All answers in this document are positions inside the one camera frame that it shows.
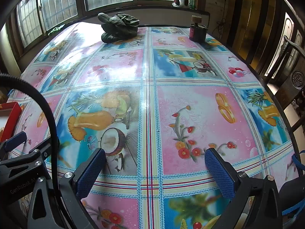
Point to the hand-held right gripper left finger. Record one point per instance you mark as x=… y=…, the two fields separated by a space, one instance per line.
x=91 y=171

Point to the green cloth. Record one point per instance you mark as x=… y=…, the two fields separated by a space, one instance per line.
x=56 y=29

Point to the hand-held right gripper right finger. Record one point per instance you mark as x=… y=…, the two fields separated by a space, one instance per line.
x=219 y=174

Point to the green leafy vegetable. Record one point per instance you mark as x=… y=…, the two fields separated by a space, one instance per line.
x=119 y=28

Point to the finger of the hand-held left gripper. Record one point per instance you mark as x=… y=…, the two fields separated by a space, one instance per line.
x=35 y=153
x=16 y=139

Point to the dark wooden chair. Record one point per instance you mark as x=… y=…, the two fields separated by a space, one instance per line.
x=296 y=81

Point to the dark red glass bottle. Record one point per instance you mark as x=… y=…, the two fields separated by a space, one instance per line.
x=196 y=33

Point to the black white object on sill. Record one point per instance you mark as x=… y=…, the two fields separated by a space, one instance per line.
x=181 y=0

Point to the red cardboard box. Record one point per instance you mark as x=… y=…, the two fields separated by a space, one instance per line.
x=14 y=116

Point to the printed plastic tablecloth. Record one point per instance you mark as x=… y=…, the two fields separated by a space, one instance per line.
x=152 y=100

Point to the green plastic bottle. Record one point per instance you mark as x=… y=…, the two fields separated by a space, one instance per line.
x=192 y=1

